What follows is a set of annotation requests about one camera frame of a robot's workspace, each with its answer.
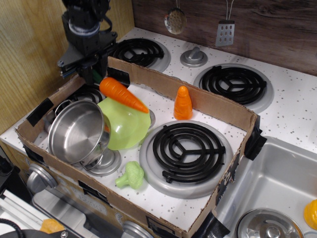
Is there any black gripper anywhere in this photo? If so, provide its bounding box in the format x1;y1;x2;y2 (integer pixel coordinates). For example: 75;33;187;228
57;14;117;85

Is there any orange toy carrot green stem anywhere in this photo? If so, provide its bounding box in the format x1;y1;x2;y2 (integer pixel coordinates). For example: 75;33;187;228
99;76;150;114

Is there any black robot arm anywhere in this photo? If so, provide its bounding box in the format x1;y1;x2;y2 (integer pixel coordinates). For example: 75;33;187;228
57;0;117;85

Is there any light green plastic plate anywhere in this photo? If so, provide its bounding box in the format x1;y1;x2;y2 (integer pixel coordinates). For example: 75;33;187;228
98;97;151;150

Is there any front left black burner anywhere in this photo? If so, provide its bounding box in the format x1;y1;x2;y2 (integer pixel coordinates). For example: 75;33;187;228
67;84;106;104

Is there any black burner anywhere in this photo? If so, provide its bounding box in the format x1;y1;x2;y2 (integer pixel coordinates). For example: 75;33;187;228
67;84;106;104
139;120;233;199
193;63;274;114
110;38;171;72

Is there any back left black burner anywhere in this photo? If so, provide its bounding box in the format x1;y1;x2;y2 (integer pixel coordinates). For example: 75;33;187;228
110;38;171;72

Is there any stainless steel pot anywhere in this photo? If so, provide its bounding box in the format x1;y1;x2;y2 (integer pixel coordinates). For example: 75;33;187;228
48;100;110;169

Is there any hanging perforated metal spoon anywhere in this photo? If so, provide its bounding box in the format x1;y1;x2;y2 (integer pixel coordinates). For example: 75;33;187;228
164;0;187;35

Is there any silver knob under pot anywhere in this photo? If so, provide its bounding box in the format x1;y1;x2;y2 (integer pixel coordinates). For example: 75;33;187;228
85;149;121;177

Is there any orange cone-shaped toy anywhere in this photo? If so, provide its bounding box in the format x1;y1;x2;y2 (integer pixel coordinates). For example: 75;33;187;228
173;86;193;120

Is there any silver stove knob top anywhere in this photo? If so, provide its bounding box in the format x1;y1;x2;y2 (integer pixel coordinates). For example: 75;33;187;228
180;47;208;67

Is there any brown cardboard fence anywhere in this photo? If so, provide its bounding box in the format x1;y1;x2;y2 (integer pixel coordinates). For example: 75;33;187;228
16;57;260;238

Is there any green toy broccoli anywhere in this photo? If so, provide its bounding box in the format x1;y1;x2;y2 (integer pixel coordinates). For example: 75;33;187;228
115;161;144;189

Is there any silver front knob left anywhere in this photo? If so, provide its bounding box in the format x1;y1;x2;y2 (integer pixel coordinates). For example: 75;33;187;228
27;164;57;194

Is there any front right black burner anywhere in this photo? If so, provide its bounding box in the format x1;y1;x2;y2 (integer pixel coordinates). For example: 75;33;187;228
139;120;233;199

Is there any hanging slotted metal spatula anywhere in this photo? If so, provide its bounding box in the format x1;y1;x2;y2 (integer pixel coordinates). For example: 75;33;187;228
215;0;235;47

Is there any back right black burner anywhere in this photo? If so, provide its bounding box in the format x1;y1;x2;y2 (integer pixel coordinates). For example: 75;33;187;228
193;63;274;114

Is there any orange toy bottom left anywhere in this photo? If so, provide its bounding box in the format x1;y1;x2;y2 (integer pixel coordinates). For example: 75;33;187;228
40;219;65;234

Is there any silver front knob middle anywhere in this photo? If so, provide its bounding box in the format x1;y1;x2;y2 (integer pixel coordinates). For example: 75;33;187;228
121;221;148;238

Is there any silver toy sink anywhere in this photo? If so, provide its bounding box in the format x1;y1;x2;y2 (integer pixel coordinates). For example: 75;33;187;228
216;137;317;238

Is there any silver pot lid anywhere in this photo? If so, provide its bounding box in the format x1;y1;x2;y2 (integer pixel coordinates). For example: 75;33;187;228
235;208;304;238

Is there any yellow toy in sink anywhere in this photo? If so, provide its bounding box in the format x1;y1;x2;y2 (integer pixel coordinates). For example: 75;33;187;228
304;199;317;230

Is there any black cable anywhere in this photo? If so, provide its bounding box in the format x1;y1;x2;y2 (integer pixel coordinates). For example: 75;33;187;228
0;217;25;238

